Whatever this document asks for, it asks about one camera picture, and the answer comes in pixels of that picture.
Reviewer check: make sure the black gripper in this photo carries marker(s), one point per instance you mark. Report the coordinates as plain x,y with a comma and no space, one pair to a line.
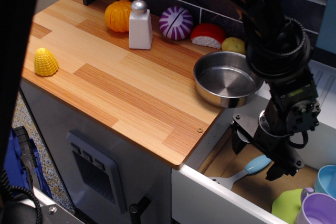
248,130

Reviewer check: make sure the blue handled grey spatula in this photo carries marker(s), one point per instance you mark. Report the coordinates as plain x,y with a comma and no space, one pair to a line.
255,165

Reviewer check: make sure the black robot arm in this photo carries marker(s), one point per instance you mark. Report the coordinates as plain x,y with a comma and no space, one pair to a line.
278,50

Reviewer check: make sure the stainless steel pan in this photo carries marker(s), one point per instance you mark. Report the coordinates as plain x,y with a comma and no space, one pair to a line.
224,79

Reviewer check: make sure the white toy sink basin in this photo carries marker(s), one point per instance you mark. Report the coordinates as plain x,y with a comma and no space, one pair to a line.
196,198

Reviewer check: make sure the green plastic plate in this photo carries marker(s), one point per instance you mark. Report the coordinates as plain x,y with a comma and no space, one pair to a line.
287,206

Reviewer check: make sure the light blue plastic cup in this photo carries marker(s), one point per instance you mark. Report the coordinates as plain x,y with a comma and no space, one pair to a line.
325,180

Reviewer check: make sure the purple plastic cup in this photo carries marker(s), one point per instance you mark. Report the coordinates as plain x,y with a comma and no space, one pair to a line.
316,207

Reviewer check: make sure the yellow toy potato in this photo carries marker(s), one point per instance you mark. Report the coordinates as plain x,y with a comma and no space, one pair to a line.
234,44

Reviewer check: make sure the red white toy cheese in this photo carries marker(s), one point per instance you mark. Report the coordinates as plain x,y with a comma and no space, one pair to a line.
209,35

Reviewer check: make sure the purple striped toy onion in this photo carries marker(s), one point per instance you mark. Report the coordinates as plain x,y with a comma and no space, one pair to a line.
176,23

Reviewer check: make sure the grey toy dishwasher door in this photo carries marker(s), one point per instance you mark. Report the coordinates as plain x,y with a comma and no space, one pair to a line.
99,189

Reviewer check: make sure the white salt shaker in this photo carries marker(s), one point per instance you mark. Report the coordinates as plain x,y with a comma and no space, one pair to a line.
140,26

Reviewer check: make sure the orange toy pumpkin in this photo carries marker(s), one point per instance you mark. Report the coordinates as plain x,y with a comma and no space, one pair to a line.
117,14

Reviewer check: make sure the yellow toy corn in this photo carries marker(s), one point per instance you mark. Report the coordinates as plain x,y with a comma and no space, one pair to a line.
45,63

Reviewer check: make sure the blue black clamp tool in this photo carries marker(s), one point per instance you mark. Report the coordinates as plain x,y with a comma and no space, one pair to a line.
22,163

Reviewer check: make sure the black door handle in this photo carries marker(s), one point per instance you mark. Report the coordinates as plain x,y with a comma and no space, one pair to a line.
136,210

